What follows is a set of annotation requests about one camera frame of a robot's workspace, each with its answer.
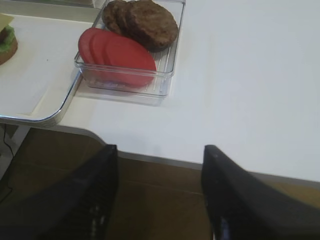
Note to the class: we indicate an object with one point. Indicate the green lettuce on burger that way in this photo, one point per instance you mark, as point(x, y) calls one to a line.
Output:
point(7, 37)

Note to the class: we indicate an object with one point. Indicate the middle brown meat patty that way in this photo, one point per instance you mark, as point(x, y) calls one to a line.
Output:
point(121, 8)

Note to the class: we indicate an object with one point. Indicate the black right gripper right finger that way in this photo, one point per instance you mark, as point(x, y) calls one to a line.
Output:
point(241, 207)

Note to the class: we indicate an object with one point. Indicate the front brown meat patty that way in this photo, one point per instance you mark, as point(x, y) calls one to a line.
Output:
point(151, 25)

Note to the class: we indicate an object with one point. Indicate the front red tomato slice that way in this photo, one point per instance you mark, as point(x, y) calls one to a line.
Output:
point(127, 53)

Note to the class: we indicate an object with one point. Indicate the silver metal tray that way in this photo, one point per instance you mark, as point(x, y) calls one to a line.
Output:
point(36, 82)

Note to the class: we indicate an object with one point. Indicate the middle red tomato slice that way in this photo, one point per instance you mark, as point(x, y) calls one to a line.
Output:
point(97, 45)

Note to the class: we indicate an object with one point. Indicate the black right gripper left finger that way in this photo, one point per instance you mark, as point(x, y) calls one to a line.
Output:
point(77, 207)

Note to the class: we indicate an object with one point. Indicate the red tomato slice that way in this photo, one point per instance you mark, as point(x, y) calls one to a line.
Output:
point(97, 45)
point(84, 46)
point(127, 53)

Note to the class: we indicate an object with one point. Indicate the rear red tomato slice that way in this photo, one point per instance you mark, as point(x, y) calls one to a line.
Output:
point(84, 46)

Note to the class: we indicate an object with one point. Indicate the brown meat patty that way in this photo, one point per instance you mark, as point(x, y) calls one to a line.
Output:
point(121, 8)
point(151, 25)
point(109, 16)

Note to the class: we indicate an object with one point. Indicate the bottom burger bun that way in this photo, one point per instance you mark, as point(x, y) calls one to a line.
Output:
point(11, 52)

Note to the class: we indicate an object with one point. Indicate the rear brown meat patty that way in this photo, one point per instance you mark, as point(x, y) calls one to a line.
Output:
point(109, 16)

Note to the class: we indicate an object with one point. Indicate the clear patty and tomato container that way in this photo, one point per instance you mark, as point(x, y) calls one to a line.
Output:
point(165, 60)

